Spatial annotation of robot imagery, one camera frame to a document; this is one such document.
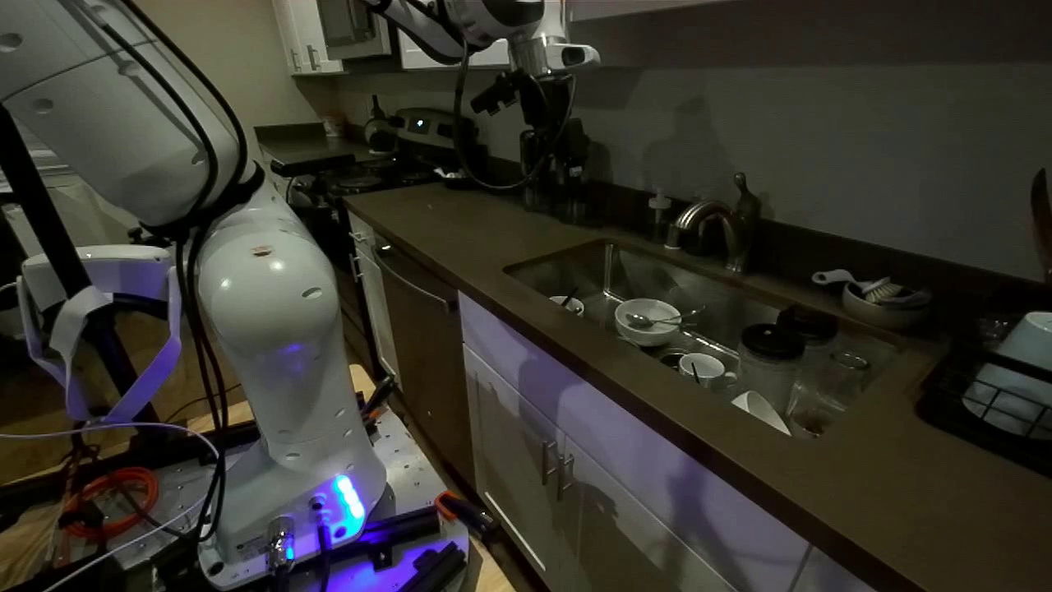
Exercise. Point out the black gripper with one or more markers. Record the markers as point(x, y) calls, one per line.
point(553, 141)

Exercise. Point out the chrome kitchen faucet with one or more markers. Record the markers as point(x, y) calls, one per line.
point(738, 226)

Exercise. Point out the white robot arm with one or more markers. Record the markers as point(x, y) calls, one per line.
point(117, 99)

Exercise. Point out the robot base mounting table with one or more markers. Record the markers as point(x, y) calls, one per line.
point(327, 542)

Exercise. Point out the white soap dispenser pump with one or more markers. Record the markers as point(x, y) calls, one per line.
point(659, 207)

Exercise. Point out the black coffee maker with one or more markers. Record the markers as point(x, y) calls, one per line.
point(422, 141)

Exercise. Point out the white bowl in sink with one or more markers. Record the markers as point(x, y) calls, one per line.
point(647, 319)

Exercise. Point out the white upper cabinets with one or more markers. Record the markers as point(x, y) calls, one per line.
point(325, 36)

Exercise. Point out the white mug in sink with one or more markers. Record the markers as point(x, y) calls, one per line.
point(705, 368)

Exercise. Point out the white dish brush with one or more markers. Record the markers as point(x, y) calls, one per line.
point(851, 280)

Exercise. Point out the stainless steel sink basin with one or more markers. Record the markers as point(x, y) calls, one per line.
point(835, 368)

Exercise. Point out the white lower cabinet doors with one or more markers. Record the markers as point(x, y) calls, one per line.
point(608, 505)

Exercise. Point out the white brush holder dish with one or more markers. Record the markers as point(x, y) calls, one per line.
point(894, 306)

